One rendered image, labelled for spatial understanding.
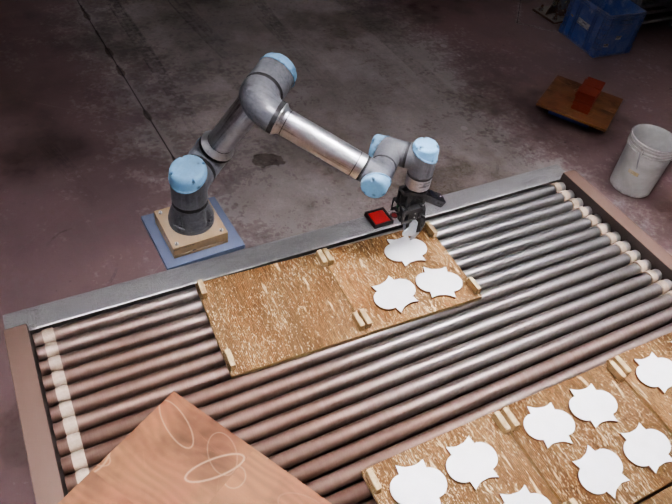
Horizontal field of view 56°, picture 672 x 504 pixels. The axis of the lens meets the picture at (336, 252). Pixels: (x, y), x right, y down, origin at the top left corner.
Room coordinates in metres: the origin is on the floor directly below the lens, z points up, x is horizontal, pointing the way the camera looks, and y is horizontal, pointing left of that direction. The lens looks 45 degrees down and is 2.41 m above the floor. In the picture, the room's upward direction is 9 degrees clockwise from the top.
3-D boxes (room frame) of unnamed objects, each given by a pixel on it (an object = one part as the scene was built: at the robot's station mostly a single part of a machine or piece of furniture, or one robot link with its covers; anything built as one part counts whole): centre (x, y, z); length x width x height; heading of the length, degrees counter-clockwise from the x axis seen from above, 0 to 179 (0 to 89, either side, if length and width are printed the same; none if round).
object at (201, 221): (1.52, 0.49, 0.97); 0.15 x 0.15 x 0.10
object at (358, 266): (1.40, -0.21, 0.93); 0.41 x 0.35 x 0.02; 121
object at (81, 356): (1.42, -0.08, 0.90); 1.95 x 0.05 x 0.05; 123
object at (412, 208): (1.49, -0.20, 1.17); 0.09 x 0.08 x 0.12; 121
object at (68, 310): (1.56, 0.01, 0.89); 2.08 x 0.09 x 0.06; 123
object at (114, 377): (1.34, -0.14, 0.90); 1.95 x 0.05 x 0.05; 123
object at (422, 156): (1.50, -0.21, 1.32); 0.09 x 0.08 x 0.11; 78
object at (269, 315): (1.19, 0.14, 0.93); 0.41 x 0.35 x 0.02; 121
